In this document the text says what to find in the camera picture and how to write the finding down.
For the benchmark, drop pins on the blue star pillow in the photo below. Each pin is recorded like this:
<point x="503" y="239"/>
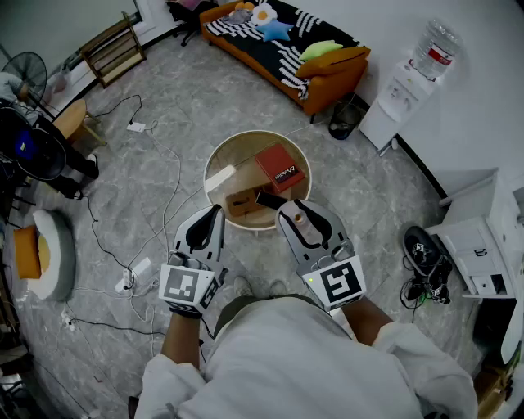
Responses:
<point x="274" y="30"/>

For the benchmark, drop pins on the grey white round pet bed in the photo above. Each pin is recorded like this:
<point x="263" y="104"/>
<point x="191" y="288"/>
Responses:
<point x="61" y="253"/>

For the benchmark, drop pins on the small wooden table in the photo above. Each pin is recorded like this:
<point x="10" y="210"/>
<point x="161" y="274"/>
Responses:
<point x="69" y="120"/>

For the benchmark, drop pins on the brown cardboard box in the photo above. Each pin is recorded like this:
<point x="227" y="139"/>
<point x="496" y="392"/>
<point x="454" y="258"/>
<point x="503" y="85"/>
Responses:
<point x="241" y="202"/>

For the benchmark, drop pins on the white water dispenser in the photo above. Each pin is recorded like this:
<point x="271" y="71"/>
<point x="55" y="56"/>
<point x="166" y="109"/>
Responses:
<point x="389" y="110"/>

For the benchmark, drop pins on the white cabinet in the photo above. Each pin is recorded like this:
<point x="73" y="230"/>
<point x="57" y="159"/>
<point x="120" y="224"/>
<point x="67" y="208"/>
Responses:
<point x="479" y="245"/>

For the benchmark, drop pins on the round wooden side table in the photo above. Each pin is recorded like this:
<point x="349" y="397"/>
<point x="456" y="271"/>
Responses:
<point x="241" y="153"/>

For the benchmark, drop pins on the black office chair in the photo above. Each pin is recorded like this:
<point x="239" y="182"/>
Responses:
<point x="192" y="20"/>

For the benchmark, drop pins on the person's left forearm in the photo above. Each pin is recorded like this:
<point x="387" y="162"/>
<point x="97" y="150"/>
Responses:
<point x="182" y="339"/>

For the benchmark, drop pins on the black waste bin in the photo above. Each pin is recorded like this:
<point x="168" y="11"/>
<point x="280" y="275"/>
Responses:
<point x="346" y="120"/>

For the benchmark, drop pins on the pink bag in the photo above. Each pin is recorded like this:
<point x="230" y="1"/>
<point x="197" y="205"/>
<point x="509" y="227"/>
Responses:
<point x="190" y="4"/>

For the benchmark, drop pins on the white flower pillow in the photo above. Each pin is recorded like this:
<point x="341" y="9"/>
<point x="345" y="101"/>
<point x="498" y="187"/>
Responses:
<point x="263" y="14"/>

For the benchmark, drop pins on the clear water bottle red label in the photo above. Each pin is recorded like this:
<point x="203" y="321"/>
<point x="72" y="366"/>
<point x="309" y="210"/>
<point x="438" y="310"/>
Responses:
<point x="438" y="47"/>

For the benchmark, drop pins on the person's right forearm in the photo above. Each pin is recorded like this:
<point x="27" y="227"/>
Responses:
<point x="364" y="319"/>

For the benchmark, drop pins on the orange plush toy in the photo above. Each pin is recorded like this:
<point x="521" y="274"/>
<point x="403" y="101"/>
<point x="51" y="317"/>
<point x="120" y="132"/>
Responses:
<point x="245" y="6"/>

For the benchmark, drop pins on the white paper strip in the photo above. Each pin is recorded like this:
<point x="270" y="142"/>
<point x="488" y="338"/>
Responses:
<point x="220" y="179"/>

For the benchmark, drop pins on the person's olive trousers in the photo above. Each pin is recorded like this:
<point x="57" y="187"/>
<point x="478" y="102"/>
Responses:
<point x="245" y="305"/>

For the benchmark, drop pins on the person's shoe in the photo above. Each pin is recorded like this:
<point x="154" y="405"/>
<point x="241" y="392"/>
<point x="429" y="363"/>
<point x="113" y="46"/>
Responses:
<point x="277" y="287"/>
<point x="242" y="286"/>

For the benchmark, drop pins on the black floor fan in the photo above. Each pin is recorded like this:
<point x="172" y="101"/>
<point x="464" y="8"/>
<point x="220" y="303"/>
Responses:
<point x="24" y="71"/>

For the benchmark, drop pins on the frosted plastic bottle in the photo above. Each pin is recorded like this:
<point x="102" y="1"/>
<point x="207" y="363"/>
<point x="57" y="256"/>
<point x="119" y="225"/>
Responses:
<point x="305" y="231"/>

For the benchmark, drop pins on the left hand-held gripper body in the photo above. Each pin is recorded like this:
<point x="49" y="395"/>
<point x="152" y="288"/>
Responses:
<point x="180" y="284"/>

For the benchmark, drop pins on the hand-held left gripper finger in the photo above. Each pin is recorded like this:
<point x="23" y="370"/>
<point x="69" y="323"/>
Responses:
<point x="184" y="235"/>
<point x="218" y="241"/>

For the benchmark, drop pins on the person's left shoe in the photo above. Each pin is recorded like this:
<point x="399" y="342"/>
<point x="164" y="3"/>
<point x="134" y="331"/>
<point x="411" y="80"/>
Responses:
<point x="242" y="286"/>

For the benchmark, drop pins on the person's right shoe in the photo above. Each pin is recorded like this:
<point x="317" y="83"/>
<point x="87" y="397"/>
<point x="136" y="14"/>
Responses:
<point x="277" y="287"/>

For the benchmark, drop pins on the grey plush toy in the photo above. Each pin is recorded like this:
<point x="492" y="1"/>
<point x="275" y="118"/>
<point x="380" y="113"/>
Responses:
<point x="237" y="17"/>

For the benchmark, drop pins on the green pillow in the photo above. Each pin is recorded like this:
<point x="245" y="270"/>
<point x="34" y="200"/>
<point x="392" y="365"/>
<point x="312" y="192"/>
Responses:
<point x="319" y="50"/>

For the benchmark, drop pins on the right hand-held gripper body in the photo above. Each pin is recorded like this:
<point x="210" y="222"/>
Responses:
<point x="340" y="282"/>

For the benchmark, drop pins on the black phone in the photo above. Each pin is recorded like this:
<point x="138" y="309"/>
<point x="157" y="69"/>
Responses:
<point x="270" y="199"/>

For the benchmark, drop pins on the black device with logo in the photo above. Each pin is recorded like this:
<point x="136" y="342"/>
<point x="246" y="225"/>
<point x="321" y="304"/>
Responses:
<point x="421" y="249"/>

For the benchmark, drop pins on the white power strip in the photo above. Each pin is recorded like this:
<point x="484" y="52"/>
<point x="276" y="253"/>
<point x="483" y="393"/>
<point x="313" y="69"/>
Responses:
<point x="137" y="270"/>
<point x="136" y="127"/>

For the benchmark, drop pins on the person's white shirt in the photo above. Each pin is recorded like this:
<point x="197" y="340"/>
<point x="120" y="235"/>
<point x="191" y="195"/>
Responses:
<point x="294" y="368"/>

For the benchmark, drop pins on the wooden shelf rack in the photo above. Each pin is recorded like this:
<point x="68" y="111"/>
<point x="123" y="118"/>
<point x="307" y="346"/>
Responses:
<point x="112" y="51"/>

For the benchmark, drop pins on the orange sofa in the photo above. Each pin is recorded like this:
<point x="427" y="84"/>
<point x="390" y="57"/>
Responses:
<point x="335" y="86"/>

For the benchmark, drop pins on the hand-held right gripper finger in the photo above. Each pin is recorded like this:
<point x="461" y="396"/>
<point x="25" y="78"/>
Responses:
<point x="331" y="225"/>
<point x="291" y="243"/>

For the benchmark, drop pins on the black white striped blanket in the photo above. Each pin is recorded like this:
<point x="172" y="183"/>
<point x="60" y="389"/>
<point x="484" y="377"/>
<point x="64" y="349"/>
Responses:
<point x="266" y="51"/>

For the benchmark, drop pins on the orange cushion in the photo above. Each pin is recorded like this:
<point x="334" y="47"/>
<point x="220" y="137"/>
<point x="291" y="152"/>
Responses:
<point x="331" y="63"/>

